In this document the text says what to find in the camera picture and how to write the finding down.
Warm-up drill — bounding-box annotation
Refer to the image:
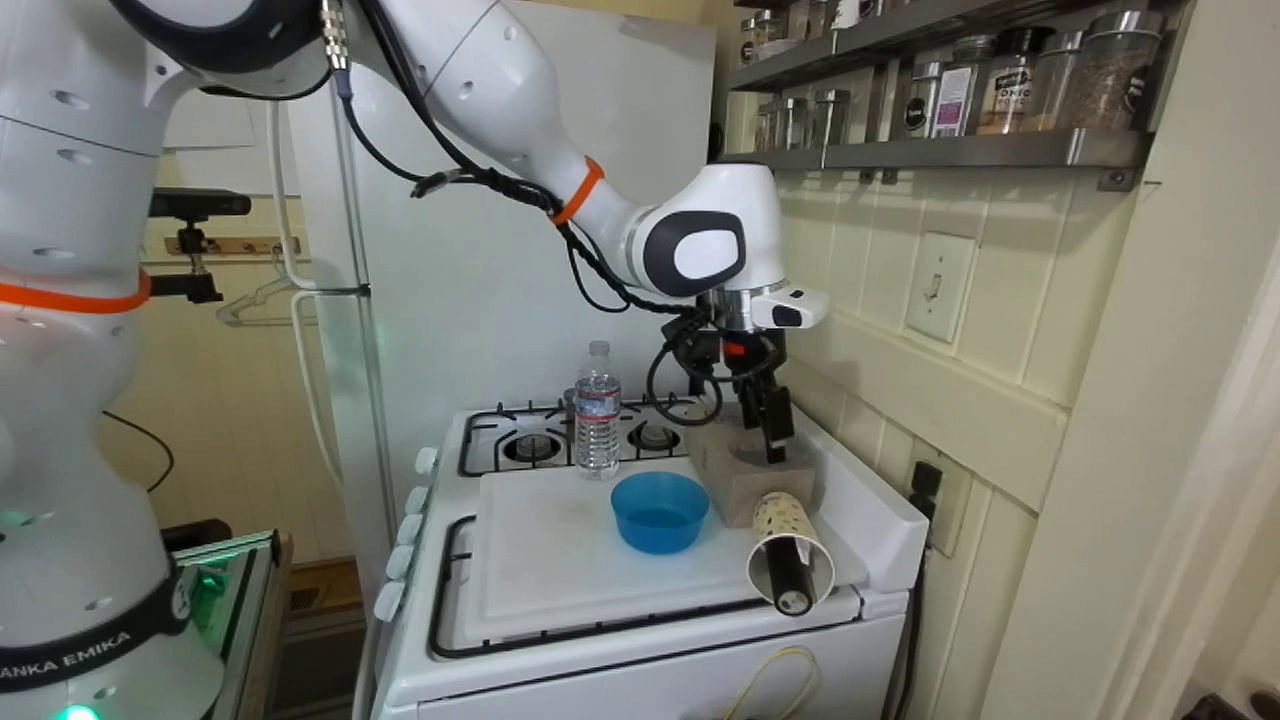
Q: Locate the white gas stove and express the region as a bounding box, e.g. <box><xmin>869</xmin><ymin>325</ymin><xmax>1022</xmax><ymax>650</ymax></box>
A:
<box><xmin>351</xmin><ymin>354</ymin><xmax>934</xmax><ymax>720</ymax></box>

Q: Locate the thin black cable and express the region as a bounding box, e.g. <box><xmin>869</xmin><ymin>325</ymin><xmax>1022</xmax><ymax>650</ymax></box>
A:
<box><xmin>102</xmin><ymin>408</ymin><xmax>180</xmax><ymax>500</ymax></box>

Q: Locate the large clear glass jar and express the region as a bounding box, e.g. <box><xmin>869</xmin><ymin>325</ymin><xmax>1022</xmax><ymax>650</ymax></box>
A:
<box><xmin>1080</xmin><ymin>9</ymin><xmax>1168</xmax><ymax>137</ymax></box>

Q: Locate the white plastic cutting board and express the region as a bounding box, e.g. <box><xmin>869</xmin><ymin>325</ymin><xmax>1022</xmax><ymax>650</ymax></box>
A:
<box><xmin>473</xmin><ymin>447</ymin><xmax>874</xmax><ymax>640</ymax></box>

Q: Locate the glass jar with dark lid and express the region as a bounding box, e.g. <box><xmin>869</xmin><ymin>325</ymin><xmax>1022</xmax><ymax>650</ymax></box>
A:
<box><xmin>976</xmin><ymin>24</ymin><xmax>1061</xmax><ymax>140</ymax></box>

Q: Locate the white labelled spice container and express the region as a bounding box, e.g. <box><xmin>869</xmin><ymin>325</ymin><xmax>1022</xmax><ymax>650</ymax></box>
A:
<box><xmin>934</xmin><ymin>56</ymin><xmax>986</xmax><ymax>143</ymax></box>

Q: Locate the wooden wall rail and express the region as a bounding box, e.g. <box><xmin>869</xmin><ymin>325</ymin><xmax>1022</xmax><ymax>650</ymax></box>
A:
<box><xmin>156</xmin><ymin>231</ymin><xmax>309</xmax><ymax>265</ymax></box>

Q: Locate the cream light switch plate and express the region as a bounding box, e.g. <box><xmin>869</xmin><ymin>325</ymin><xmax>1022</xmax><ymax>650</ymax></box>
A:
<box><xmin>904</xmin><ymin>231</ymin><xmax>980</xmax><ymax>354</ymax></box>

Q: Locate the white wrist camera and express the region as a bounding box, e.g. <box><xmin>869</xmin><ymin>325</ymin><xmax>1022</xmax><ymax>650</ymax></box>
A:
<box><xmin>766</xmin><ymin>281</ymin><xmax>833</xmax><ymax>333</ymax></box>

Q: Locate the black power cord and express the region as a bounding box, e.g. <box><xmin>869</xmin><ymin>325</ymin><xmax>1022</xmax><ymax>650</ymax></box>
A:
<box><xmin>887</xmin><ymin>512</ymin><xmax>939</xmax><ymax>720</ymax></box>

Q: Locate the clear plastic water bottle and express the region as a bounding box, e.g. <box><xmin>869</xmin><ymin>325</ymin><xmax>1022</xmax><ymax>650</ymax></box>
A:
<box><xmin>568</xmin><ymin>338</ymin><xmax>625</xmax><ymax>483</ymax></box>

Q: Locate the grey wall spice shelf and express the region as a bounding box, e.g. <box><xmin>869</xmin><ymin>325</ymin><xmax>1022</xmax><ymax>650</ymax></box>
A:
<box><xmin>718</xmin><ymin>0</ymin><xmax>1178</xmax><ymax>196</ymax></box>

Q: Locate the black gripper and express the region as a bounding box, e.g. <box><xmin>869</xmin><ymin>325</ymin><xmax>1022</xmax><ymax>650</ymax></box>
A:
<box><xmin>663</xmin><ymin>314</ymin><xmax>801</xmax><ymax>470</ymax></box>

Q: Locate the black item inside cup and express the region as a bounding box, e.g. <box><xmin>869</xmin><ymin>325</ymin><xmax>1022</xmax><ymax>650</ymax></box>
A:
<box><xmin>766</xmin><ymin>545</ymin><xmax>816</xmax><ymax>618</ymax></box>

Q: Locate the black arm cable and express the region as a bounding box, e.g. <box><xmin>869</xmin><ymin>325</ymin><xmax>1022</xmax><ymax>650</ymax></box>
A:
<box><xmin>332</xmin><ymin>63</ymin><xmax>734</xmax><ymax>431</ymax></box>

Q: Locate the white refrigerator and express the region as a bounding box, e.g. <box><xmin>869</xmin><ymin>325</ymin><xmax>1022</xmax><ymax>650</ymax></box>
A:
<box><xmin>274</xmin><ymin>0</ymin><xmax>723</xmax><ymax>566</ymax></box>

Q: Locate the patterned paper cup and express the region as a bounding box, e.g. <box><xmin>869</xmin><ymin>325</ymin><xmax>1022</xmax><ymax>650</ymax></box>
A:
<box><xmin>740</xmin><ymin>487</ymin><xmax>840</xmax><ymax>622</ymax></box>

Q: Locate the round gas burner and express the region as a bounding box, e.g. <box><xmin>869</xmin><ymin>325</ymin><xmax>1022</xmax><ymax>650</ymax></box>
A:
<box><xmin>497</xmin><ymin>428</ymin><xmax>571</xmax><ymax>474</ymax></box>
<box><xmin>630</xmin><ymin>416</ymin><xmax>683</xmax><ymax>455</ymax></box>

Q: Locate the blue plastic bowl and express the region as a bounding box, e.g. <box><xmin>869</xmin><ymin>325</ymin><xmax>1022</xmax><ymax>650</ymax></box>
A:
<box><xmin>607</xmin><ymin>470</ymin><xmax>718</xmax><ymax>559</ymax></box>

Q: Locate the small glass spice jar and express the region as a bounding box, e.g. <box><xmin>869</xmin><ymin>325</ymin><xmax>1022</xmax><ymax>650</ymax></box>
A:
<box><xmin>895</xmin><ymin>56</ymin><xmax>939</xmax><ymax>143</ymax></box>
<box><xmin>781</xmin><ymin>90</ymin><xmax>812</xmax><ymax>154</ymax></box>
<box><xmin>809</xmin><ymin>85</ymin><xmax>847</xmax><ymax>154</ymax></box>
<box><xmin>735</xmin><ymin>4</ymin><xmax>781</xmax><ymax>69</ymax></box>

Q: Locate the black camera on mount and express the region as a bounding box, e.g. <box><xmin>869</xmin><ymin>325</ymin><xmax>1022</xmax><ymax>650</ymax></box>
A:
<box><xmin>149</xmin><ymin>186</ymin><xmax>255</xmax><ymax>308</ymax></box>

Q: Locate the black power plug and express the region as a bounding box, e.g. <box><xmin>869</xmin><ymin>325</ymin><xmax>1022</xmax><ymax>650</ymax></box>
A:
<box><xmin>910</xmin><ymin>455</ymin><xmax>947</xmax><ymax>524</ymax></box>

